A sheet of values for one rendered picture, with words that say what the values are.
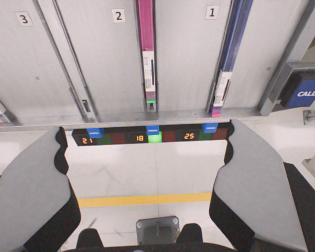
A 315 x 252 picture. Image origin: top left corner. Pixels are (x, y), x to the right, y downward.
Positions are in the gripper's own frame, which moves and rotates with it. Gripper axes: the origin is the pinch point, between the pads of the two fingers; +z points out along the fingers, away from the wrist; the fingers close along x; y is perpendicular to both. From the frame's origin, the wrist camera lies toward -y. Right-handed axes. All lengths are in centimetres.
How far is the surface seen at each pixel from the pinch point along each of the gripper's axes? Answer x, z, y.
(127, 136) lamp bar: -5.4, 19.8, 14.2
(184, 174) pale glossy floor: 16, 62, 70
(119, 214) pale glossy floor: -22, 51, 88
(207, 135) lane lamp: 11.7, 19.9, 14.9
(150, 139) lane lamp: -0.5, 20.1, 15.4
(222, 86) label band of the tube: 10.9, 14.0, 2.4
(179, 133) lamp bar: 5.6, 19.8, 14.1
